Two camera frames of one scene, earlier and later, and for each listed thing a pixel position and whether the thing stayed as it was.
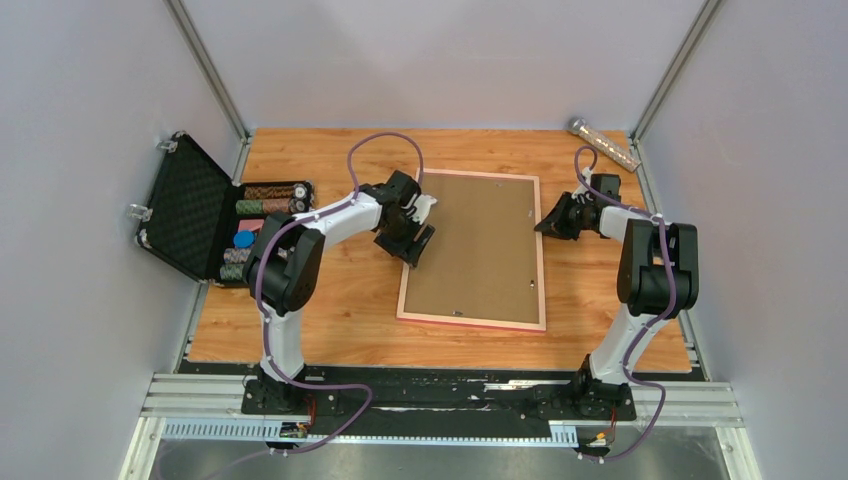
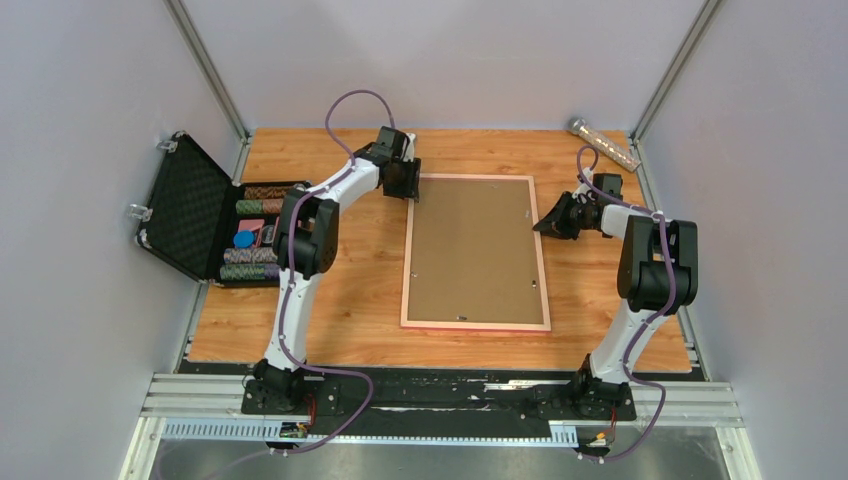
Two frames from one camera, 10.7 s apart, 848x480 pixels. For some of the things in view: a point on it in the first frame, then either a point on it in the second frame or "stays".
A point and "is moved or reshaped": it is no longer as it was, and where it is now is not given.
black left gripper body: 399,239 → 404,179
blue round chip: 244,239 stays
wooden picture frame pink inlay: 530,326 is moved or reshaped
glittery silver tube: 603,144 stays
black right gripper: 554,224 stays
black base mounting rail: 437,402 stays
